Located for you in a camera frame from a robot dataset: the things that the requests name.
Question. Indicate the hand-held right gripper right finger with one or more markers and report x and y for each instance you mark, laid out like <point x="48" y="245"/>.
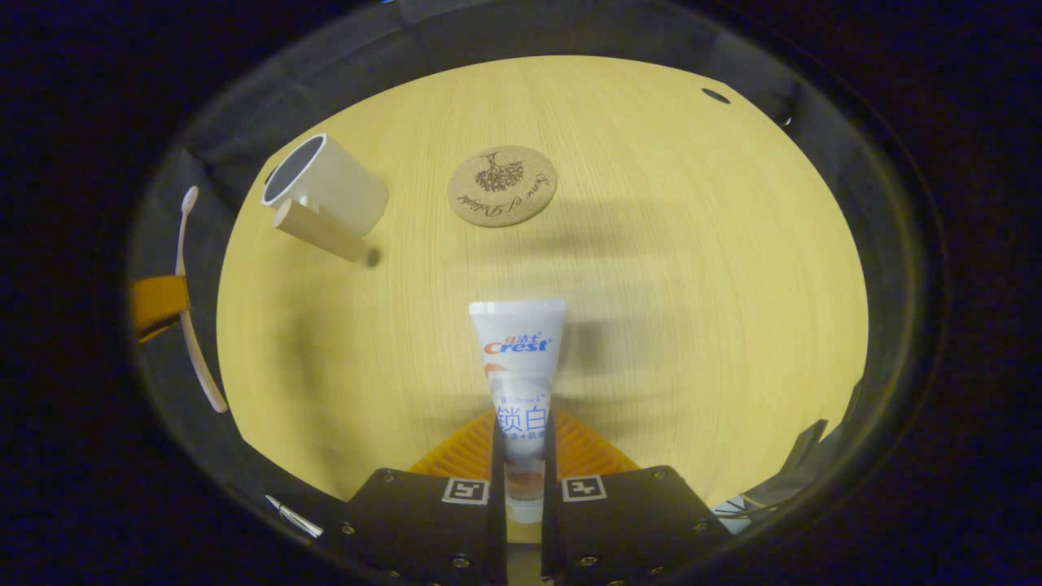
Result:
<point x="549" y="529"/>

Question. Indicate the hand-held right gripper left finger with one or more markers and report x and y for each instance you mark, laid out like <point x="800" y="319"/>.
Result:
<point x="497" y="529"/>

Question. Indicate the white toothbrush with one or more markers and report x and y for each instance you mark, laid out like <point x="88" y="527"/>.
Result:
<point x="192" y="342"/>

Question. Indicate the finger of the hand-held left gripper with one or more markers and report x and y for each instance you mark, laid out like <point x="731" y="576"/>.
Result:
<point x="159" y="301"/>

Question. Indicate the round cork coaster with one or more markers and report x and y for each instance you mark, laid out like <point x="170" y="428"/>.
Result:
<point x="502" y="185"/>

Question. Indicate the white toothpaste tube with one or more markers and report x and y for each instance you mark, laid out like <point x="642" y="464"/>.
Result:
<point x="518" y="358"/>

